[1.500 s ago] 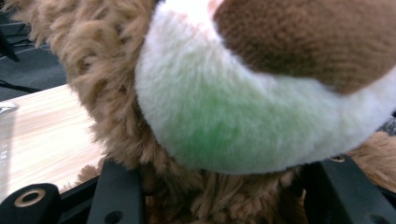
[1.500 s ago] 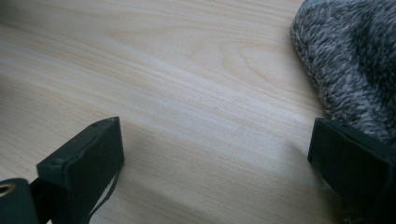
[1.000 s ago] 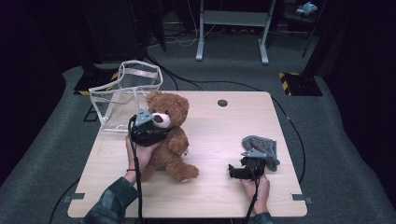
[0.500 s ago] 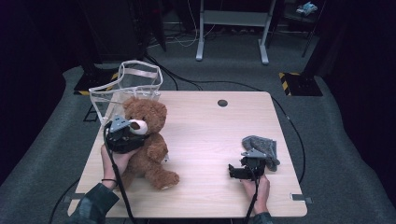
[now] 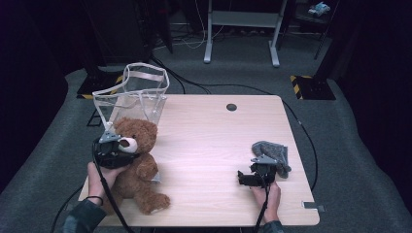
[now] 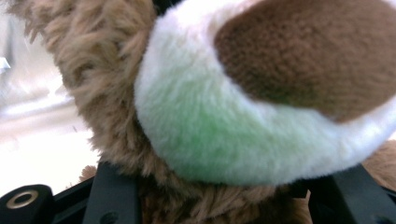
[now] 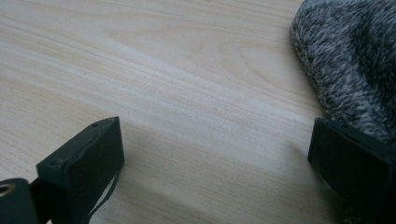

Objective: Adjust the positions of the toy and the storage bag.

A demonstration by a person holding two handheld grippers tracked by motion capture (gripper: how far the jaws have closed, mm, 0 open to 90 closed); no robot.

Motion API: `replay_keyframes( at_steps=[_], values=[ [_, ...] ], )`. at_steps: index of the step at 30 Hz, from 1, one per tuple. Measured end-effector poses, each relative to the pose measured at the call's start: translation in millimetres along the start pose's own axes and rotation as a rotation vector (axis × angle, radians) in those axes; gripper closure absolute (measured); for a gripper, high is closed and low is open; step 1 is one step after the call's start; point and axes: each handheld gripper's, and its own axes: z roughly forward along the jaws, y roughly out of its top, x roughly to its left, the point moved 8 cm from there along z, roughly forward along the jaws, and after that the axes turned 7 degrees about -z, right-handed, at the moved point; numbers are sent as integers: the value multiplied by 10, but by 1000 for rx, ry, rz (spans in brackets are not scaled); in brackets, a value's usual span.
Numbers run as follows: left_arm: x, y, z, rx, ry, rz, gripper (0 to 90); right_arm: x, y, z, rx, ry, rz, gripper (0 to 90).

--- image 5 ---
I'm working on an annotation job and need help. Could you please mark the black cabinet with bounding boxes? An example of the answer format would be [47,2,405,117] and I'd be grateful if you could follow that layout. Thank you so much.
[81,0,154,67]

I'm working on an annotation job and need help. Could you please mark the black side table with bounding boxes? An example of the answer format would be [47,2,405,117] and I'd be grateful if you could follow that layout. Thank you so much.
[278,0,341,61]

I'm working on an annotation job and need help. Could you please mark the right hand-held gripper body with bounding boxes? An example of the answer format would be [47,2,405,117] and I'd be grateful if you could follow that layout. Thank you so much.
[249,154,278,188]

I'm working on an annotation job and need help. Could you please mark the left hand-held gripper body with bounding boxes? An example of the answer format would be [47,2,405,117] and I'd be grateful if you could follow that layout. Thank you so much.
[91,129,140,170]

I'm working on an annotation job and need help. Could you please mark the thin white cable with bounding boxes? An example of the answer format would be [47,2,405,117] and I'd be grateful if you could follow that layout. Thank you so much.
[179,0,225,50]

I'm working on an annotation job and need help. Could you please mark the grey knitted cloth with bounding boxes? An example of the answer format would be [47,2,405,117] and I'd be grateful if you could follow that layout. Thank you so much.
[251,140,292,180]

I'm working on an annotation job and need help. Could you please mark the person's right hand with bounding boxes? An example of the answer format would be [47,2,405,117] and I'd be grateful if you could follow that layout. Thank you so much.
[251,181,282,224]

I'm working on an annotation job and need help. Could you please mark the short black floor cable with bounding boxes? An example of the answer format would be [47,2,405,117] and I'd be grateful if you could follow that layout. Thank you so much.
[49,185,84,233]

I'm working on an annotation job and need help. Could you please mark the black stand base yellow stripes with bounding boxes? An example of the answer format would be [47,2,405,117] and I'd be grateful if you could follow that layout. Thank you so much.
[76,72,125,100]

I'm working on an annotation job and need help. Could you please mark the white metal desk frame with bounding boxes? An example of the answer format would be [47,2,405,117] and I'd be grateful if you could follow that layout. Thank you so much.
[203,0,289,68]

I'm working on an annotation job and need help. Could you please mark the hand-held gripper cable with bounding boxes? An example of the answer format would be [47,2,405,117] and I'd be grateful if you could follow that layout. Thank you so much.
[254,174,271,233]
[91,142,135,233]

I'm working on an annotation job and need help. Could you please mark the clear plastic bag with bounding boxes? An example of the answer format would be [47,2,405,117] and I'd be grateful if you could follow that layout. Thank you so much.
[91,61,170,132]

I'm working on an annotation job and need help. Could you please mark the blue and white packet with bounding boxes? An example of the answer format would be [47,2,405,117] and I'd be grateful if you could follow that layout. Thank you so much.
[307,1,331,17]

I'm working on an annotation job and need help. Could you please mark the long black floor cable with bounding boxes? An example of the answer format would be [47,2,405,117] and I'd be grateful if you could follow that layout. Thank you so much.
[149,55,320,192]

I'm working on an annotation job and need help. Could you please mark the left hand-held gripper cable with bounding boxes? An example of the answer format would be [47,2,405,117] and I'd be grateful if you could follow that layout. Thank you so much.
[91,142,135,233]

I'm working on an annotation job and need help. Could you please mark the brown teddy bear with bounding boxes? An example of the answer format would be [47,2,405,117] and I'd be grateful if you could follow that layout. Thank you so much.
[103,116,172,216]

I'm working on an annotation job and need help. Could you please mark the black wristband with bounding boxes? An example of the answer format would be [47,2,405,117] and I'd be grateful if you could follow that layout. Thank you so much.
[85,194,105,207]

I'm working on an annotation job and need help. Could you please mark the right hand-held gripper cable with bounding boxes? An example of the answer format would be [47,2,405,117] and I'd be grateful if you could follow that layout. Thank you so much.
[254,174,271,233]

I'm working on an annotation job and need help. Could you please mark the person's left hand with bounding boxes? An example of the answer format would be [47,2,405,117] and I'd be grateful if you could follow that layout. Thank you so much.
[86,160,130,205]

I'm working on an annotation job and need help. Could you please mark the black striped stand base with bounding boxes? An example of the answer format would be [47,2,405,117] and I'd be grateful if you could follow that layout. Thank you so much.
[290,75,337,101]

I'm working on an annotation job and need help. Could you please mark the black floor frame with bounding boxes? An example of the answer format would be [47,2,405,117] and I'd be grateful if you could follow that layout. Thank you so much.
[86,109,102,127]

